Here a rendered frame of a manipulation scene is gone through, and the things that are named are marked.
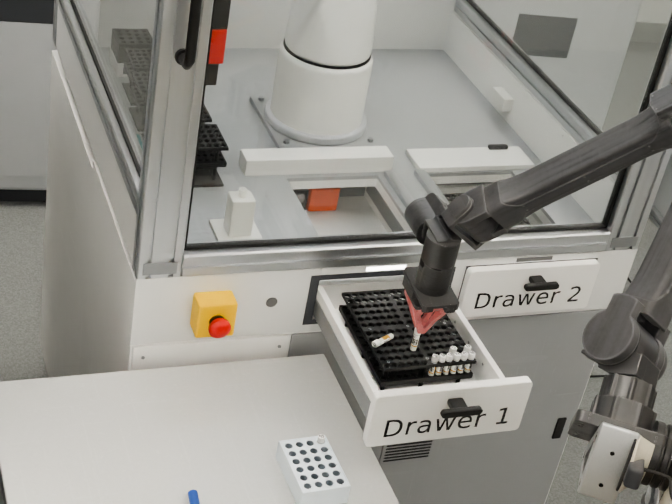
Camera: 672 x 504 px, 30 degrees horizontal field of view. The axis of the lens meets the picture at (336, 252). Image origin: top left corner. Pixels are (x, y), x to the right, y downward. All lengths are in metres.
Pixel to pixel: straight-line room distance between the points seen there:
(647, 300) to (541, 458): 1.19
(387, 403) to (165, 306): 0.45
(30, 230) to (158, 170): 1.95
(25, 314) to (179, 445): 1.57
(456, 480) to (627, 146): 1.13
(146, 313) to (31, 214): 1.88
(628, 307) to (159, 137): 0.80
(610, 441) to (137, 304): 0.93
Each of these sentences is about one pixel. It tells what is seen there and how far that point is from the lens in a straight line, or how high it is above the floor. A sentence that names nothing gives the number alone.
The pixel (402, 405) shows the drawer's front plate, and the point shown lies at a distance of 2.07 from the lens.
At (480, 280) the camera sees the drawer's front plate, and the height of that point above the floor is 0.91.
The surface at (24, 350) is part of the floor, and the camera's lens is 3.52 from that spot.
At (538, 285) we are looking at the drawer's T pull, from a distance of 2.44.
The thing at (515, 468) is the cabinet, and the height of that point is 0.36.
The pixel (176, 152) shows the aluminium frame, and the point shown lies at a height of 1.20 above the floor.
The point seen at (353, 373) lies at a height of 0.87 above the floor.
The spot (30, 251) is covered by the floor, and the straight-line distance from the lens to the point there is 3.90.
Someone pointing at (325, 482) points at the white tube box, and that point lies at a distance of 2.07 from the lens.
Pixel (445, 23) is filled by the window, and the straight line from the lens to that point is 2.13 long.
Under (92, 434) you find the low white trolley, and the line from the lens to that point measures 2.15.
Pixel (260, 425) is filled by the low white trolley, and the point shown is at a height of 0.76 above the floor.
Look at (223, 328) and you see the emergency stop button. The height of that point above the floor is 0.88.
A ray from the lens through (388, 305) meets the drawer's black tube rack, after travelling 2.33.
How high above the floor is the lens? 2.21
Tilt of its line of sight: 33 degrees down
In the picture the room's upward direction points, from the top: 11 degrees clockwise
